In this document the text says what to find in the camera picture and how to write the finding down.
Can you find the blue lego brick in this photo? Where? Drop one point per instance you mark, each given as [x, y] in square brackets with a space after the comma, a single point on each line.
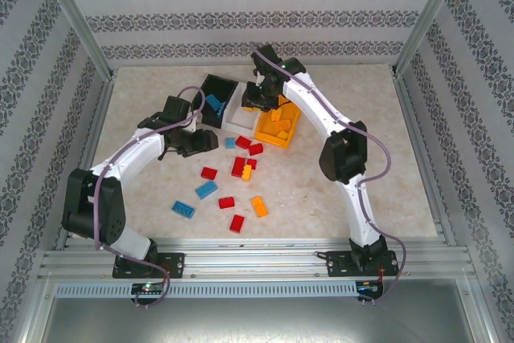
[206, 189]
[183, 209]
[230, 142]
[220, 111]
[212, 100]

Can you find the white plastic bin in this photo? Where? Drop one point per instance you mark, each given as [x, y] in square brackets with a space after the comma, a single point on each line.
[241, 124]

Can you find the orange plastic bin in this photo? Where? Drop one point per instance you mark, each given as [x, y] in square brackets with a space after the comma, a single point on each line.
[265, 134]

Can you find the black plastic bin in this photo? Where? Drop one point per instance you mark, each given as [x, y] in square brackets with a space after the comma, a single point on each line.
[221, 85]

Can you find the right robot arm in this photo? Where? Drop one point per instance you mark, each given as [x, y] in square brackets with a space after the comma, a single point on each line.
[345, 158]

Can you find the grey metal shelf sheet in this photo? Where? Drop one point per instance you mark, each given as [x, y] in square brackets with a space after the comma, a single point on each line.
[257, 319]

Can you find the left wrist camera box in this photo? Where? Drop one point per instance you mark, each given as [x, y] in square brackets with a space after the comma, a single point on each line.
[192, 125]

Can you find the aluminium table side rail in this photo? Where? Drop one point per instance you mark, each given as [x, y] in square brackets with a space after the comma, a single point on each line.
[413, 118]
[98, 118]

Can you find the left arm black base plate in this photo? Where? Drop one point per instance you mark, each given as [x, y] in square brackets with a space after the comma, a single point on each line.
[174, 264]

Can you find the aluminium mounting rail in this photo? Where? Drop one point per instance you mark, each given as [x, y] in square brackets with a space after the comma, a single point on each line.
[249, 258]

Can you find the aluminium frame post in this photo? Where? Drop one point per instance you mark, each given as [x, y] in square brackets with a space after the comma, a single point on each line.
[429, 13]
[75, 13]

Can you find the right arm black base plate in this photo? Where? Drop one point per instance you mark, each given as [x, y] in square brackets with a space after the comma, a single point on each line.
[337, 264]

